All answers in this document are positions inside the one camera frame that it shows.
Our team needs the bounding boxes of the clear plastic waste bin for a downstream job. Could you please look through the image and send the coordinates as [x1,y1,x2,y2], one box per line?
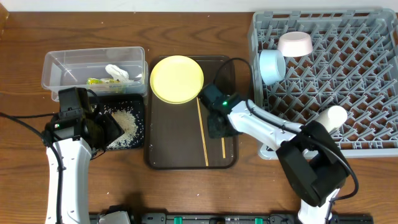
[41,47,148,102]

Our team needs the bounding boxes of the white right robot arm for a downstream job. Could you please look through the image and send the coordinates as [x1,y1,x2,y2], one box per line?
[199,93,351,223]

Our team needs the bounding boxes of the yellow green wrapper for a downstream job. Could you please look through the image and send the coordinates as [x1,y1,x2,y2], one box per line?
[86,78,120,85]

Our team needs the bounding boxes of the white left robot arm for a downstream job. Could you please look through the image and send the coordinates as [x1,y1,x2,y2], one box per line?
[44,109,124,224]

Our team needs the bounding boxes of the light blue bowl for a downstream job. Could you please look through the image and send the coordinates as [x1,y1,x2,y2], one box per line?
[259,50,286,85]

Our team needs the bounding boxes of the black waste bin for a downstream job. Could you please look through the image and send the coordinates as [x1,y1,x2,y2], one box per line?
[99,94,145,151]

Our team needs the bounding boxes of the dark brown serving tray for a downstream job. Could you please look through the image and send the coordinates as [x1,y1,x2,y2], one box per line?
[143,55,239,170]

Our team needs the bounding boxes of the rice food waste pile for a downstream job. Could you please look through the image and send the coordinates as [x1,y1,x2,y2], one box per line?
[105,106,145,150]

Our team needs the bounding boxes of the white green cup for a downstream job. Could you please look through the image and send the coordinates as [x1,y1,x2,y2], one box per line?
[315,106,348,133]

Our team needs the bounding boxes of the grey dishwasher rack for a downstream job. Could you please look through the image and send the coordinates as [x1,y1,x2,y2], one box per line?
[248,9,397,158]

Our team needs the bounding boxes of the pink white bowl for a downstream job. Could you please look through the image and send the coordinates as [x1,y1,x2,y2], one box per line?
[277,32,313,57]

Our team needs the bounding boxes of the wooden chopstick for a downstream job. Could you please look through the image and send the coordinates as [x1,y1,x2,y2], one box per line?
[221,138,226,159]
[196,98,209,167]

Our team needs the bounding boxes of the white tissue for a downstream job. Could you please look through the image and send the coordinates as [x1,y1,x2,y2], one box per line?
[105,64,129,82]

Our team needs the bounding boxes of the yellow plate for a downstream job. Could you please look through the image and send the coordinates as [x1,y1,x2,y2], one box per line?
[150,55,205,105]

